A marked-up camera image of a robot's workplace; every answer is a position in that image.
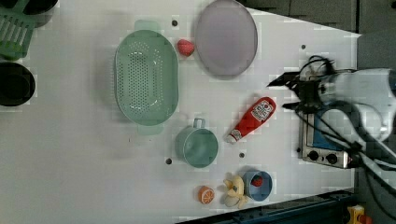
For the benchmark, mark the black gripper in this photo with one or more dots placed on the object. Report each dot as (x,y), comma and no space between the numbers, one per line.
(307,92)

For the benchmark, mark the red ketchup bottle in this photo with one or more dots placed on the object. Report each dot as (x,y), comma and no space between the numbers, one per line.
(255,117)

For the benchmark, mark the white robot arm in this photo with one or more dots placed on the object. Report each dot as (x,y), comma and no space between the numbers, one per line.
(346,117)

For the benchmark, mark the black toaster oven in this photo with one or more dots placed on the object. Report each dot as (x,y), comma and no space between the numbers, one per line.
(320,144)

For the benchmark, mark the pink round plate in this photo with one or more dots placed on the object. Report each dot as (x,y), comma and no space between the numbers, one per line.
(226,38)

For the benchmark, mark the small strawberry in bowl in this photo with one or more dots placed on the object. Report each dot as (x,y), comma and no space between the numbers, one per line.
(256,181)

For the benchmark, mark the blue bowl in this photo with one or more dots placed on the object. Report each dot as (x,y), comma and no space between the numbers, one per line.
(257,194)

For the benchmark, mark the green mug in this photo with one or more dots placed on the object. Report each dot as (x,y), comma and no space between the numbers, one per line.
(196,145)

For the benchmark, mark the yellow peeled banana toy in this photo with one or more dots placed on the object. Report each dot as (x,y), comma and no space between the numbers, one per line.
(235,192)

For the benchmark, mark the red toy strawberry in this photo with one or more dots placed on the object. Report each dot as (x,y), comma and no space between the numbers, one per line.
(185,47)

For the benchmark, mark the orange slice toy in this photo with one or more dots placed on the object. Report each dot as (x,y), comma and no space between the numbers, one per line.
(206,195)

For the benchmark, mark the yellow orange toy object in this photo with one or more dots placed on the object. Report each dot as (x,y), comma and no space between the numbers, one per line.
(357,215)

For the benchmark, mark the green perforated colander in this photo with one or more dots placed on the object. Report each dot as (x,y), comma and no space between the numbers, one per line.
(146,77)

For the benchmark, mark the black round container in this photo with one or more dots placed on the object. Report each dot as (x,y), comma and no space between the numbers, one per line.
(41,11)

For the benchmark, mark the black bowl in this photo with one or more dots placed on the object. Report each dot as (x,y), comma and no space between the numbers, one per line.
(17,84)

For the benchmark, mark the green dish rack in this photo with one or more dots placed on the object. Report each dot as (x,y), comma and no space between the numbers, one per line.
(16,31)

